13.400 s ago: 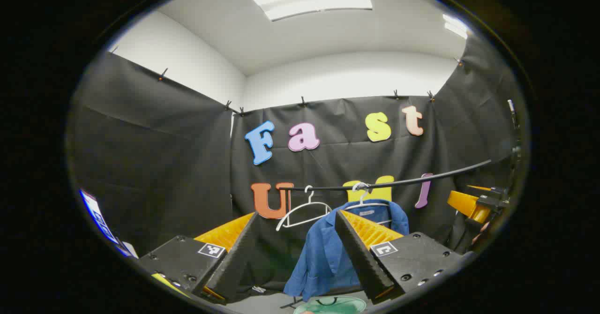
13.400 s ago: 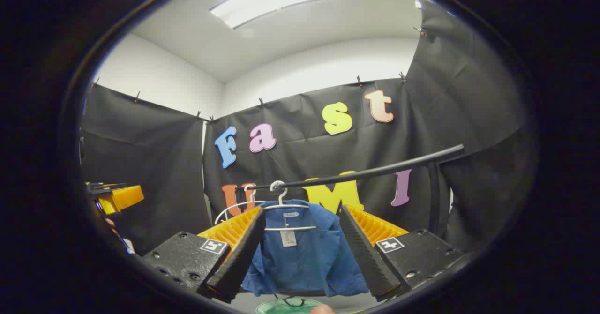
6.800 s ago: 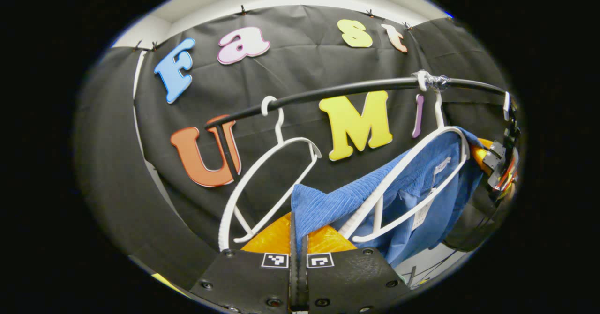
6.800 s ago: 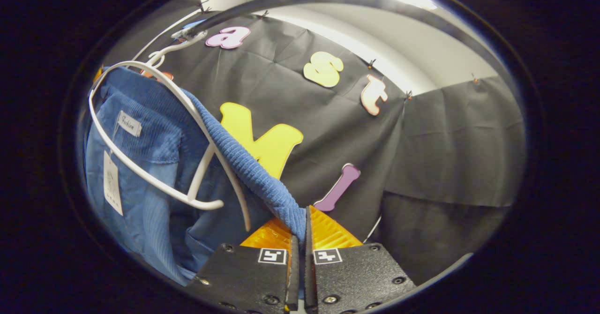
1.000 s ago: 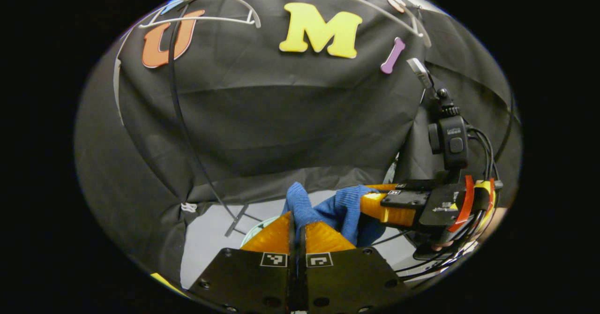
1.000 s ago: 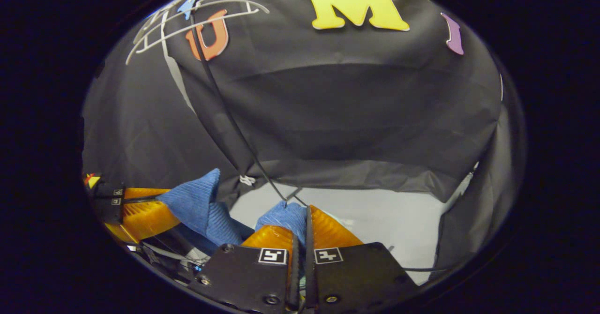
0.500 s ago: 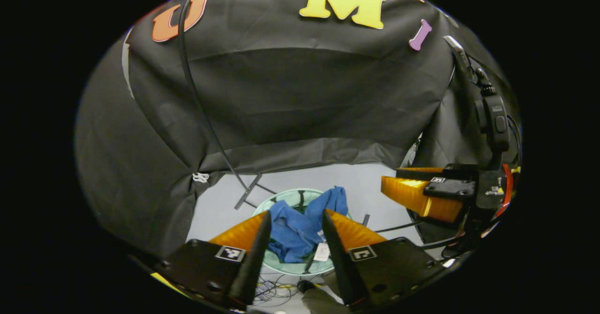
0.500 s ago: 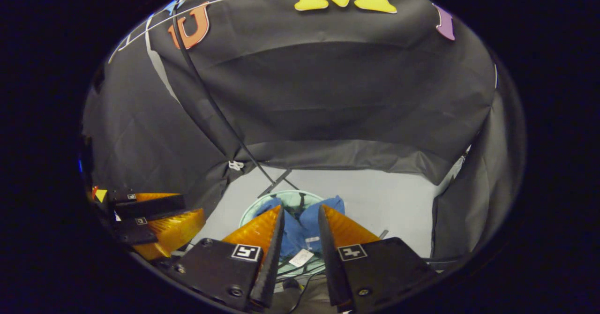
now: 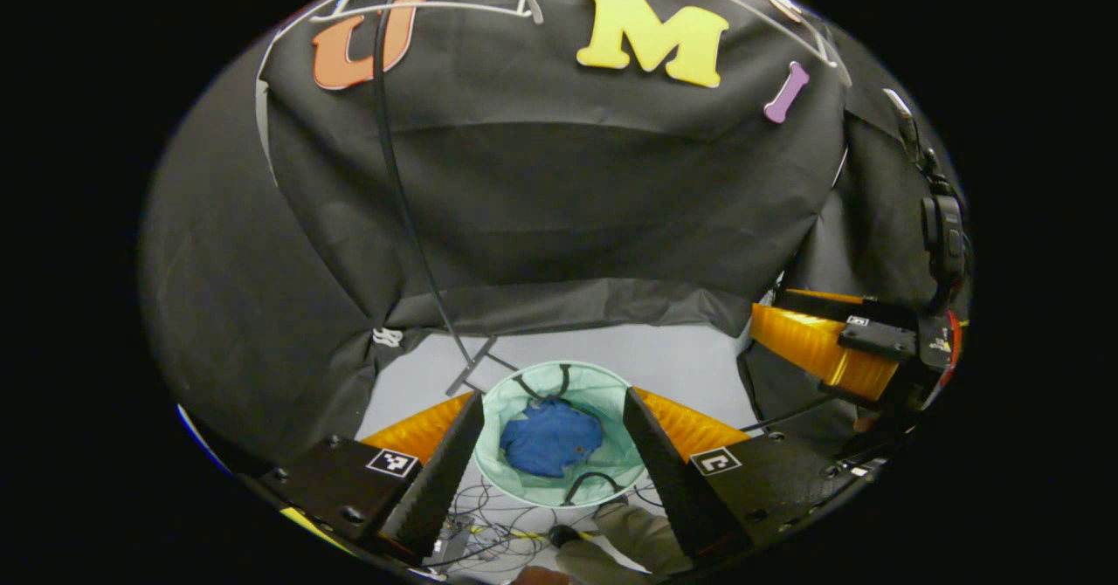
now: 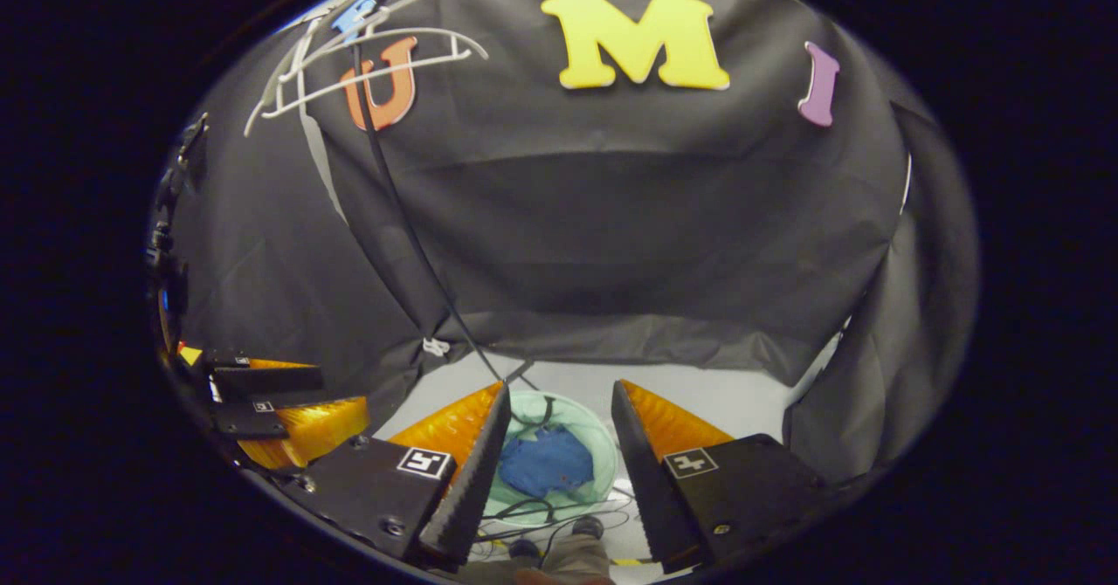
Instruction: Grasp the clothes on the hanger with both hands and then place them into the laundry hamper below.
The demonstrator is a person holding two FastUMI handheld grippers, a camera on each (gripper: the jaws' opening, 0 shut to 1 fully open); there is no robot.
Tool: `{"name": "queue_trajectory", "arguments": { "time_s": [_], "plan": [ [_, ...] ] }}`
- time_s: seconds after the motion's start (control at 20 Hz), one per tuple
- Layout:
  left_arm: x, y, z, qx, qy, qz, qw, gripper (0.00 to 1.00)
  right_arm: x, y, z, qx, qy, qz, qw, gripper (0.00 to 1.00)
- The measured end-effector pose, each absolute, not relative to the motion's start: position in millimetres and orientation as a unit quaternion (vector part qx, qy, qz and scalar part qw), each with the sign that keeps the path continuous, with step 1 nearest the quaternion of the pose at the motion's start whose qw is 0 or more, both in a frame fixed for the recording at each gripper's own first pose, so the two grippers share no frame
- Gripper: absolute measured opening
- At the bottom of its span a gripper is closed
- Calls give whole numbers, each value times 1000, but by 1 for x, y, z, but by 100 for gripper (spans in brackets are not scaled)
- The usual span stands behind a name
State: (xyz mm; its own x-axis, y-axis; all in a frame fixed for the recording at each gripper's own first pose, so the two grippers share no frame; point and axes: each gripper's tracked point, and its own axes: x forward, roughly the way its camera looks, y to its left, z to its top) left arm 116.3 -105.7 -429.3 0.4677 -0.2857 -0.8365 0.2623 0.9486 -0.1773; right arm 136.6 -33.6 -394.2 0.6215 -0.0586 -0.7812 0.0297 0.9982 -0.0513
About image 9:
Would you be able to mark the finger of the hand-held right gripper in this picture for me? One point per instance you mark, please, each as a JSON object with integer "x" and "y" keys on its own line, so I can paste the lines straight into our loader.
{"x": 878, "y": 340}
{"x": 838, "y": 307}

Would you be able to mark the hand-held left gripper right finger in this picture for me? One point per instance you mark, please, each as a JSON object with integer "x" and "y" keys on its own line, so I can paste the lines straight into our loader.
{"x": 677, "y": 489}

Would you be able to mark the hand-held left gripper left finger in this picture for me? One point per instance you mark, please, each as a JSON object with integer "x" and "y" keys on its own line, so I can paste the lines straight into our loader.
{"x": 437, "y": 489}

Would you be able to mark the blue shirt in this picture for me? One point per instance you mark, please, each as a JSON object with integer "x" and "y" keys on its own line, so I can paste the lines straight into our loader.
{"x": 550, "y": 441}

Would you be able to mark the green laundry hamper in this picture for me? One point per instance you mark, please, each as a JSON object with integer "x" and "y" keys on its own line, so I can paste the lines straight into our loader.
{"x": 594, "y": 393}

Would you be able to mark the grey power strip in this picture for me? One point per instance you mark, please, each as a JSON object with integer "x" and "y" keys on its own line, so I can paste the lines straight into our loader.
{"x": 450, "y": 546}

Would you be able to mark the person's beige trouser leg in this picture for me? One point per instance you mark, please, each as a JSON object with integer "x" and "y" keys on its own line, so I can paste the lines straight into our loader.
{"x": 629, "y": 537}

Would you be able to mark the black garment rack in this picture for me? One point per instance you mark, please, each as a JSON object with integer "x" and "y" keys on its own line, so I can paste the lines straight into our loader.
{"x": 472, "y": 365}

